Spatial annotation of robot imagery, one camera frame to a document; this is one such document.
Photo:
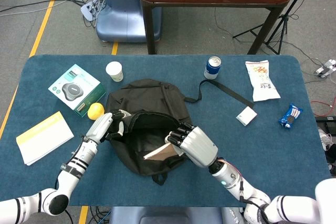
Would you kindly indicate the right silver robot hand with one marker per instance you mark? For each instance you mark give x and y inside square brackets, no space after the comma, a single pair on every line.
[199,148]

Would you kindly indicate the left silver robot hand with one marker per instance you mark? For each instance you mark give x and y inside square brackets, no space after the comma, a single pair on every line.
[101,128]

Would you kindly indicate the brown spiral notebook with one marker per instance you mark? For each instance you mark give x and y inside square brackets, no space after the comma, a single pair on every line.
[162,153]

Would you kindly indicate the black backpack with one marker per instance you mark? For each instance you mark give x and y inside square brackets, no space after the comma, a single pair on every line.
[147,95]

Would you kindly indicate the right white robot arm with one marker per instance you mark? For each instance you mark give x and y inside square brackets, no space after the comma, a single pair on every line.
[262,200]

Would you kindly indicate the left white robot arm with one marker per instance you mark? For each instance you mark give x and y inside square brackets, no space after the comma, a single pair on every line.
[71,174]

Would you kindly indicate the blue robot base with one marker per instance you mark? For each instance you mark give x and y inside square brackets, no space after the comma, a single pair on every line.
[120,11]

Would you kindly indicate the yellow white booklet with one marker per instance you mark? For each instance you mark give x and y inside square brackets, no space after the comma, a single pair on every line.
[44,138]

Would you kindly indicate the white snack bag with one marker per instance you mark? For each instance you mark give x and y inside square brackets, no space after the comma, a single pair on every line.
[262,82]

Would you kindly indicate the yellow pear toy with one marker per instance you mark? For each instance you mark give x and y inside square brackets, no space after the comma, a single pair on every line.
[95,111]

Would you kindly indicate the speakerphone product box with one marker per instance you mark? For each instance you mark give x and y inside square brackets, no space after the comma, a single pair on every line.
[74,89]

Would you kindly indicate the small white box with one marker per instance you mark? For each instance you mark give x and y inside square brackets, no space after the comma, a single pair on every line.
[246,116]

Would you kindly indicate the white paper cup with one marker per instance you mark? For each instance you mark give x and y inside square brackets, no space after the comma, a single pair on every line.
[114,71]

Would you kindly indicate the blue table mat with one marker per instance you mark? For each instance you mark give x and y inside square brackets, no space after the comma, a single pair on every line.
[262,150]

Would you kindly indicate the grey blue robot torso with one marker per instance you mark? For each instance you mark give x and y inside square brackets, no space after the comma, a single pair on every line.
[168,216]

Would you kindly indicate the blue soda can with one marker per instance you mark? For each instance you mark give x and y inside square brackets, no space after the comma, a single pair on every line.
[212,68]

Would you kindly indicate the blue cookie pack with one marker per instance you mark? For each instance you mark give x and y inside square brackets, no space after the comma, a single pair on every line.
[290,116]

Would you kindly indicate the white power strip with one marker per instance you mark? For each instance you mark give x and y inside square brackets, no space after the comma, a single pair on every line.
[325,68]
[88,11]

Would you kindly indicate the black flat device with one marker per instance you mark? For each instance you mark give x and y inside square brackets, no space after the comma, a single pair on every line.
[326,122]

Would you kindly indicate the black tripod stand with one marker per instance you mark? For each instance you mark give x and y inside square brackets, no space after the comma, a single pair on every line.
[282,24]

